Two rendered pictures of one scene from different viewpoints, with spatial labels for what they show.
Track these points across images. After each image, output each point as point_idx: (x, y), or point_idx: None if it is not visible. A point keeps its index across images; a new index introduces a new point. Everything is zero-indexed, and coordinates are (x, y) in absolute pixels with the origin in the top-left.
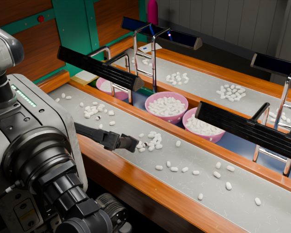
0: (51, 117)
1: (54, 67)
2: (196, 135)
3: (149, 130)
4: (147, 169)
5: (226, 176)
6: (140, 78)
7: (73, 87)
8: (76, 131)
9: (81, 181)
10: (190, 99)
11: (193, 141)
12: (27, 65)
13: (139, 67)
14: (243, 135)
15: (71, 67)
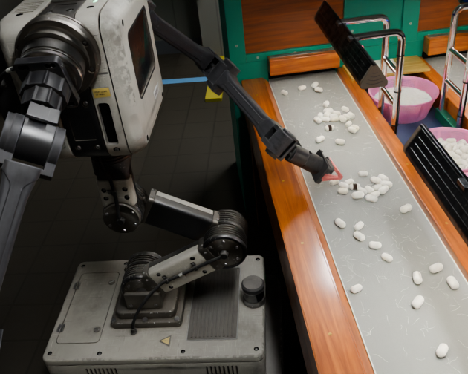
0: (88, 14)
1: (322, 38)
2: None
3: (384, 173)
4: (322, 217)
5: (432, 290)
6: (379, 69)
7: (339, 79)
8: (245, 112)
9: (61, 88)
10: None
11: (431, 215)
12: (280, 23)
13: None
14: (443, 202)
15: None
